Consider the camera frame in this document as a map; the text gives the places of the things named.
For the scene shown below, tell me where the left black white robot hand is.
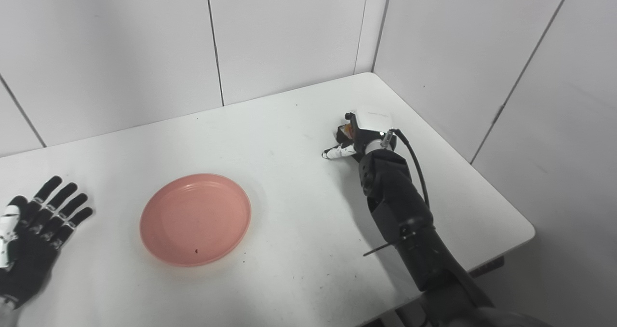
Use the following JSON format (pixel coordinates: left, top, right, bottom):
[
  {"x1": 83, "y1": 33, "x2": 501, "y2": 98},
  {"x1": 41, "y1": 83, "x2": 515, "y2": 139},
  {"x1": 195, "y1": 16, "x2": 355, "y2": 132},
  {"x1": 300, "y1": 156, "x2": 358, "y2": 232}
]
[{"x1": 0, "y1": 175, "x2": 94, "y2": 310}]

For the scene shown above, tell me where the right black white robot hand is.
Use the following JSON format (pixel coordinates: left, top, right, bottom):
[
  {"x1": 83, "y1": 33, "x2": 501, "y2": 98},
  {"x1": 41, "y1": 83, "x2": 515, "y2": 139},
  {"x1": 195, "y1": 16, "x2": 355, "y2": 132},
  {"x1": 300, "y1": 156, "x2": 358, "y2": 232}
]
[{"x1": 322, "y1": 109, "x2": 398, "y2": 163}]

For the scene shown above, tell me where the fruit topped cake slice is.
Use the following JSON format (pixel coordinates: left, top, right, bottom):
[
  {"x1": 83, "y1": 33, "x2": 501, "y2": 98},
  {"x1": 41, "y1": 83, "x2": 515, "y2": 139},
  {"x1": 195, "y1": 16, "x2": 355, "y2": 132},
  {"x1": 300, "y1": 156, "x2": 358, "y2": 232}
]
[{"x1": 336, "y1": 122, "x2": 356, "y2": 144}]

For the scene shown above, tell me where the pink round plate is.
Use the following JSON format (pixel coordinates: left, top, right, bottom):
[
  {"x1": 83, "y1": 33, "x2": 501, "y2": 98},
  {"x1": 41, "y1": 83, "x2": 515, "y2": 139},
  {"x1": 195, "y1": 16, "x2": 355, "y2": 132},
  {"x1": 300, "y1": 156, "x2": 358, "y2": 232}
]
[{"x1": 139, "y1": 174, "x2": 252, "y2": 268}]

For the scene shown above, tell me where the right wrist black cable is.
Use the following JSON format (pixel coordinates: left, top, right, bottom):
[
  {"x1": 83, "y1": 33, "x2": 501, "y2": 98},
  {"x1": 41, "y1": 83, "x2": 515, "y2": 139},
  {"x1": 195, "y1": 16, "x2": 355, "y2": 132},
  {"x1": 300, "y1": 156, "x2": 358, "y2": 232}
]
[{"x1": 381, "y1": 128, "x2": 430, "y2": 210}]

